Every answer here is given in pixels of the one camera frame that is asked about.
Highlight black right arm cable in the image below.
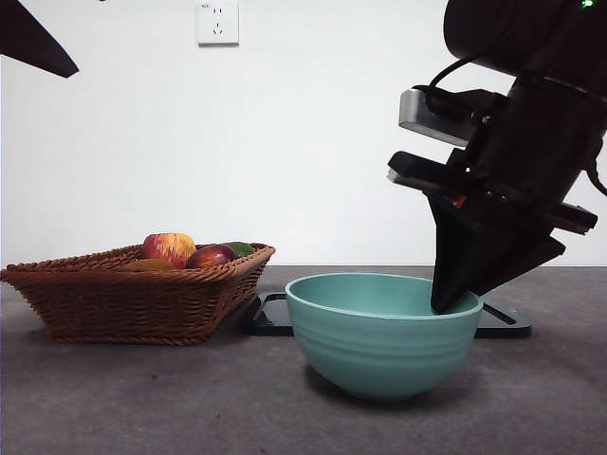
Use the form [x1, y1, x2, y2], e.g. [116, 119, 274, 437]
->
[424, 53, 481, 115]

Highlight black rectangular tray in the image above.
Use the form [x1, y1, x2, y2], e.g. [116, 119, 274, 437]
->
[248, 292, 532, 340]

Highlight yellow brown fruit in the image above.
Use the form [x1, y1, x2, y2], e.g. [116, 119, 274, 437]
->
[123, 258, 176, 272]

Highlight teal ceramic bowl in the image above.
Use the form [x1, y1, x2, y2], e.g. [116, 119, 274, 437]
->
[285, 273, 485, 403]

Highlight red yellow apple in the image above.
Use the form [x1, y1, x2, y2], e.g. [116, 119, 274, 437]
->
[143, 231, 197, 270]

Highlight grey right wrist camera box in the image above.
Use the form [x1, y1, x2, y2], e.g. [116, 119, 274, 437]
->
[397, 87, 475, 147]

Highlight brown wicker basket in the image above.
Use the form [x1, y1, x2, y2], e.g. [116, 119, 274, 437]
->
[0, 242, 277, 346]

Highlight green fruit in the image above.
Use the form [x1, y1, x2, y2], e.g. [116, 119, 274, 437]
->
[221, 242, 257, 260]

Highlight white wall socket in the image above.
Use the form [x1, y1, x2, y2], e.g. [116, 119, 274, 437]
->
[197, 1, 241, 47]

